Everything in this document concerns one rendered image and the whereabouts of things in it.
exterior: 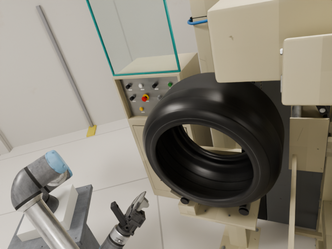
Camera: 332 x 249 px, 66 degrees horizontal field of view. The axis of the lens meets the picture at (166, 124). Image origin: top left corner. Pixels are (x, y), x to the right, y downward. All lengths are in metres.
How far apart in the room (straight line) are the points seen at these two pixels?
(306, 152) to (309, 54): 0.96
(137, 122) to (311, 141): 1.29
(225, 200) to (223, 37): 0.78
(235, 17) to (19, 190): 1.04
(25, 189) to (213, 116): 0.81
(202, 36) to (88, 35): 2.69
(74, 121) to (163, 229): 2.49
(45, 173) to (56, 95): 2.97
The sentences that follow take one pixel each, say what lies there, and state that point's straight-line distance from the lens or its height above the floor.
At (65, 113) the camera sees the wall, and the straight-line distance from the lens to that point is 4.24.
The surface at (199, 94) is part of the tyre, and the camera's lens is 0.93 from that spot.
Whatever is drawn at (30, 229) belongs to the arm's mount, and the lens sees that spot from 1.95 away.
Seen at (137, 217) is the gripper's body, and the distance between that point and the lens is 1.27.
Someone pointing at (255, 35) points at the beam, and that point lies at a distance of 0.51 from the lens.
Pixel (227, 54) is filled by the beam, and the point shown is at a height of 1.70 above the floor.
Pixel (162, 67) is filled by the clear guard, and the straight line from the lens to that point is 1.77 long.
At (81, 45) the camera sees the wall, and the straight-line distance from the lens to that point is 3.80.
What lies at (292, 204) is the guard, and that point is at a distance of 1.14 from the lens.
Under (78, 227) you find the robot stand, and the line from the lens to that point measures 1.87.
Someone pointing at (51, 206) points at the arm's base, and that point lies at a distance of 1.91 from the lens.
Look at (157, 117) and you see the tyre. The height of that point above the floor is 1.39.
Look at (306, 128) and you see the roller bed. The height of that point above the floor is 1.15.
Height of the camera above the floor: 1.87
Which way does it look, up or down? 31 degrees down
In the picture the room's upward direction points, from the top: 15 degrees counter-clockwise
